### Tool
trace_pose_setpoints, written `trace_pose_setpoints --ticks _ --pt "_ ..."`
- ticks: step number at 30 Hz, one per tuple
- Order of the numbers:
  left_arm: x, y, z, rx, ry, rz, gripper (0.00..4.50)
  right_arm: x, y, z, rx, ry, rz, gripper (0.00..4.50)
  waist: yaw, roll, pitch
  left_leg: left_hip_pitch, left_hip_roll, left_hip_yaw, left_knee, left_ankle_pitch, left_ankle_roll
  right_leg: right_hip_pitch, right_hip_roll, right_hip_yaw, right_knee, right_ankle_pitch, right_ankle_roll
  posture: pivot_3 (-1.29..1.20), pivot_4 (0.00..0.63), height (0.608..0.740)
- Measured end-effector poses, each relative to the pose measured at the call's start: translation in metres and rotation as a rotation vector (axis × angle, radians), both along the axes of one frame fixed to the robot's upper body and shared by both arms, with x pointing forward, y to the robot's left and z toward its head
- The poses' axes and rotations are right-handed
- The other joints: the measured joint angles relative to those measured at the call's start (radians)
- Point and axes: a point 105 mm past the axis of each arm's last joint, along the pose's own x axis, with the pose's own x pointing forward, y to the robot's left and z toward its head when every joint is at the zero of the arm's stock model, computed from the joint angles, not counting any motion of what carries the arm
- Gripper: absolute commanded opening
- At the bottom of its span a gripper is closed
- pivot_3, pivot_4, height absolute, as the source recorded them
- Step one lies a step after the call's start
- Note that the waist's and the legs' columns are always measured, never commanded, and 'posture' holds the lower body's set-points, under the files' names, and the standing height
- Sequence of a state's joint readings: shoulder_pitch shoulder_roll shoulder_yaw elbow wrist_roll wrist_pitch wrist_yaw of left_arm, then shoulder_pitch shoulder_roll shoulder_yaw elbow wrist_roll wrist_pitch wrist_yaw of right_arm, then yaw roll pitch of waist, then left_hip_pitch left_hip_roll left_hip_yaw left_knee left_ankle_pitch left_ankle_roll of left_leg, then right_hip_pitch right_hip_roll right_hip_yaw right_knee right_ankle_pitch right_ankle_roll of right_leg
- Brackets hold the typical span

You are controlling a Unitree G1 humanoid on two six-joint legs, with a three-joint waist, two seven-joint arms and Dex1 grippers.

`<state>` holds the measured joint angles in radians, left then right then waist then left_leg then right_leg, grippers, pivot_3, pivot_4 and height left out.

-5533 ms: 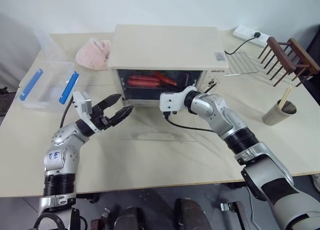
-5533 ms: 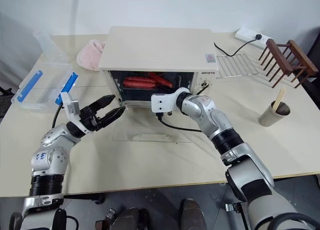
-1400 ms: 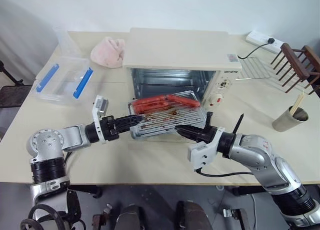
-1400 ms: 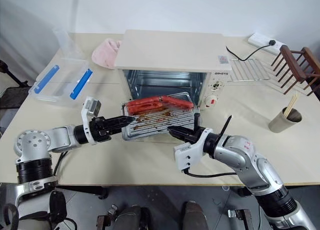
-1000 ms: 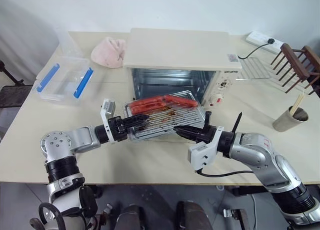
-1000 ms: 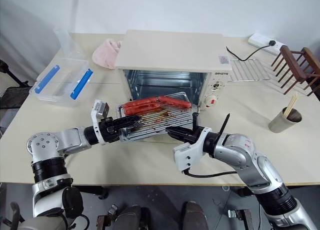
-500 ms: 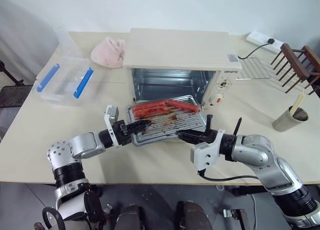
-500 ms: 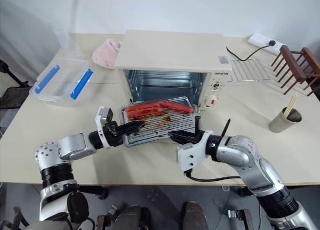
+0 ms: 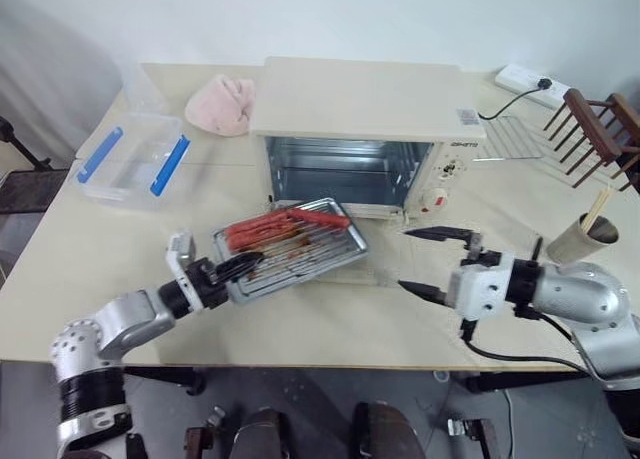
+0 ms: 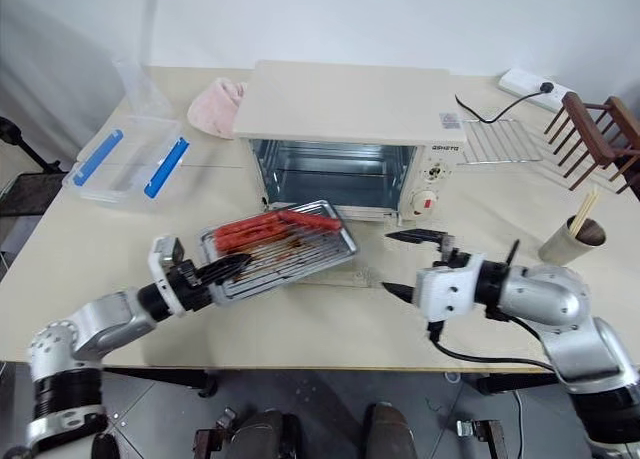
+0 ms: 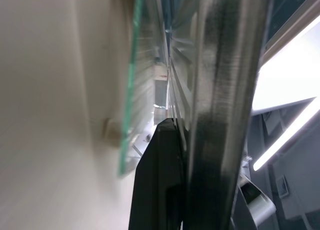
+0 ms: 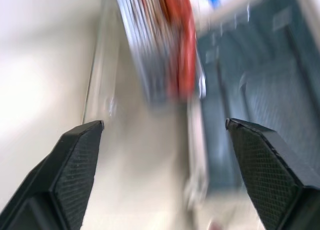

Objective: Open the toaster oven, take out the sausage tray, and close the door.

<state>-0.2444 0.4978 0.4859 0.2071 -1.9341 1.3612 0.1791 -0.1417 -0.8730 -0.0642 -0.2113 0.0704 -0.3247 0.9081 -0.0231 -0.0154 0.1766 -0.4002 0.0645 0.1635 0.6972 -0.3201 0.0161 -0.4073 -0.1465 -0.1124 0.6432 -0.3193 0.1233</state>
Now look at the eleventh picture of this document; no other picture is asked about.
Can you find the beige toaster oven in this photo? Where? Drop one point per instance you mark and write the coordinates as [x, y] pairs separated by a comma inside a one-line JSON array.
[[55, 109]]

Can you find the glass toaster oven door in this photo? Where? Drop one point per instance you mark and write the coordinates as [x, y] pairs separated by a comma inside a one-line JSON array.
[[140, 72]]

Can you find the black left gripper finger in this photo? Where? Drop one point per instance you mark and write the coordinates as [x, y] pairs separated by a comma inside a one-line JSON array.
[[157, 180]]

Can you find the white ceiling light panel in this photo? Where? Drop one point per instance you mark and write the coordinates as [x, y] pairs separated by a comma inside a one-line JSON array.
[[280, 147], [282, 74]]

